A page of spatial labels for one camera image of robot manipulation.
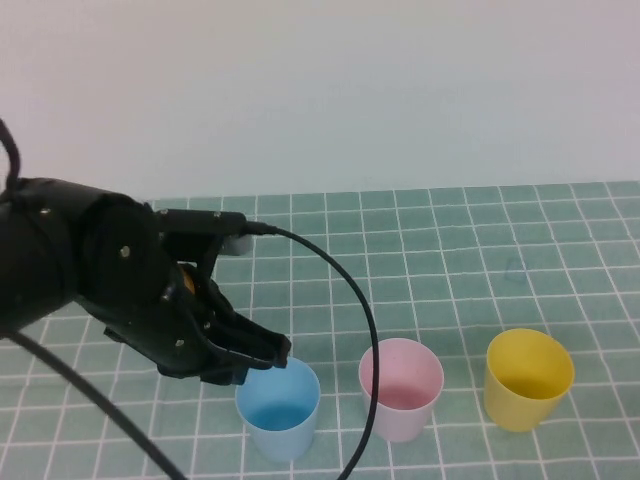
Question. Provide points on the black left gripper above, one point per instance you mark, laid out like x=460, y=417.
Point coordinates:
x=175, y=340

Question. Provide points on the yellow plastic cup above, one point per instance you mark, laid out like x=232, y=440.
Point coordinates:
x=515, y=410

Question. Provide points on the pink plastic cup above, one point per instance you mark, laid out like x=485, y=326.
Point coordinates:
x=405, y=420

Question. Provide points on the light blue plastic cup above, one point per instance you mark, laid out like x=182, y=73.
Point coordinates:
x=282, y=435

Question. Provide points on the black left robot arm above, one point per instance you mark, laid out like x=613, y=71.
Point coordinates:
x=55, y=250

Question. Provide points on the green checked tablecloth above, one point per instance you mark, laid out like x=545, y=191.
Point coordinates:
x=450, y=280

